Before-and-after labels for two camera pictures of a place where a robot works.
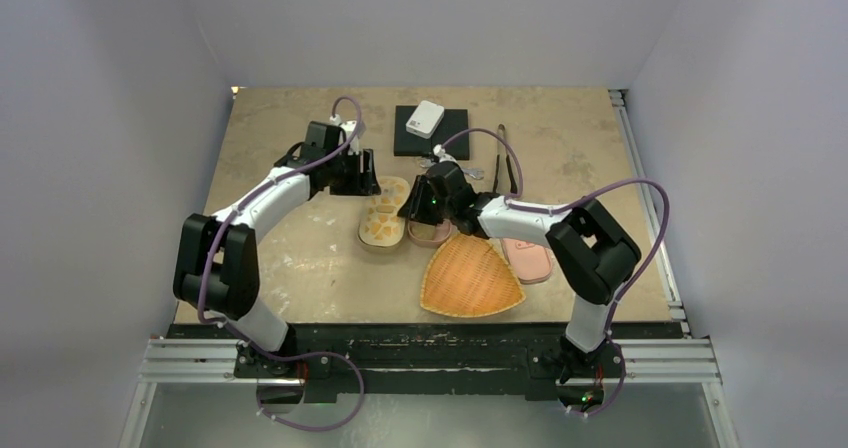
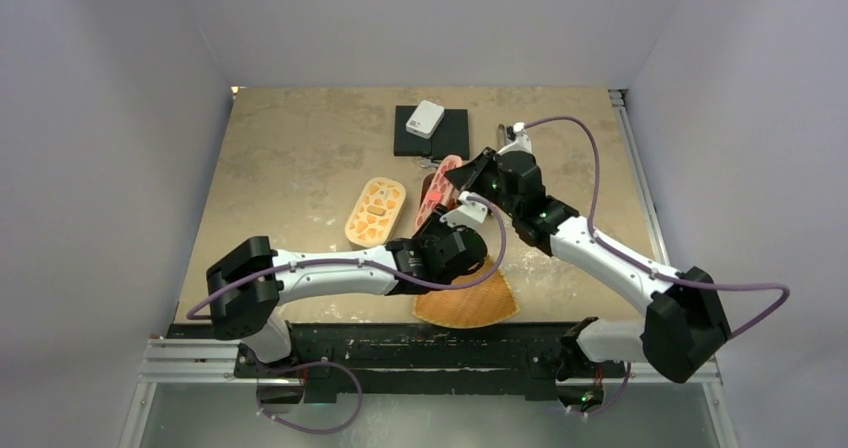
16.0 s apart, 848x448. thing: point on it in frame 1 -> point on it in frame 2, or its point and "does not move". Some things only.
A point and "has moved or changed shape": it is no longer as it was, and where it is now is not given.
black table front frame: (319, 363) does not move
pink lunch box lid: (532, 262) has moved or changed shape
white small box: (425, 120) does not move
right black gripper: (415, 206) -> (464, 175)
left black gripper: (363, 183) -> (434, 222)
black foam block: (407, 144) does not move
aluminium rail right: (618, 100) does not move
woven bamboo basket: (467, 275) has moved or changed shape
